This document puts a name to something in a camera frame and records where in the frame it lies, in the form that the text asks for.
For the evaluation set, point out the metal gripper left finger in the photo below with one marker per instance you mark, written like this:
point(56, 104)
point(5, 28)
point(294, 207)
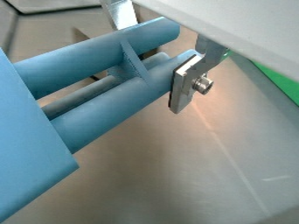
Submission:
point(121, 13)

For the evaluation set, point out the blue three prong object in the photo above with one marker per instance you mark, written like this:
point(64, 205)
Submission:
point(66, 97)

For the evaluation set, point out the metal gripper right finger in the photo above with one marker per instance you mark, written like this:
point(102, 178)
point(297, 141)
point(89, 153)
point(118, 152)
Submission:
point(190, 76)

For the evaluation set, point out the green shape sorting block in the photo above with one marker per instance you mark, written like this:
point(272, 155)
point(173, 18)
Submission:
point(280, 88)

